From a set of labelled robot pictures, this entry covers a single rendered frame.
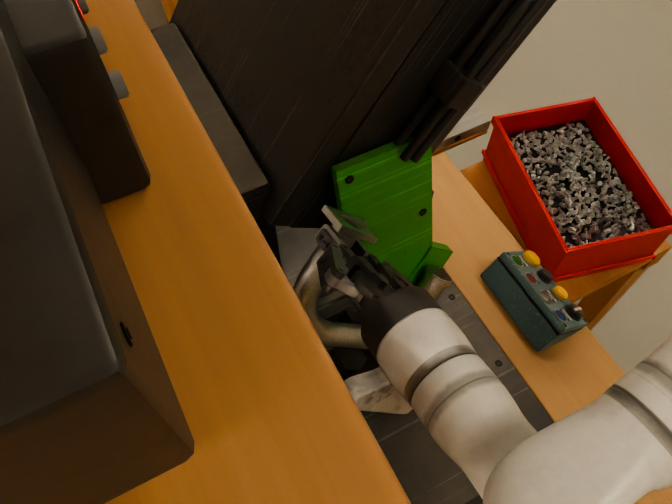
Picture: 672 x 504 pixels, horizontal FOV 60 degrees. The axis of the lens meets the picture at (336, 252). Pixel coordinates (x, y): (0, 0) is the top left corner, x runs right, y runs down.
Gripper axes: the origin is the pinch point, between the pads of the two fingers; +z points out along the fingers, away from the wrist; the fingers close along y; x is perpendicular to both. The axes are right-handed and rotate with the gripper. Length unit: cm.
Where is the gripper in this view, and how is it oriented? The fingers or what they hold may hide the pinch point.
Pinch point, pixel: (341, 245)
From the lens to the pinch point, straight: 61.3
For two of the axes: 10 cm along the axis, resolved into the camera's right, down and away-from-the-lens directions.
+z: -4.4, -6.0, 6.7
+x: -5.6, 7.7, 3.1
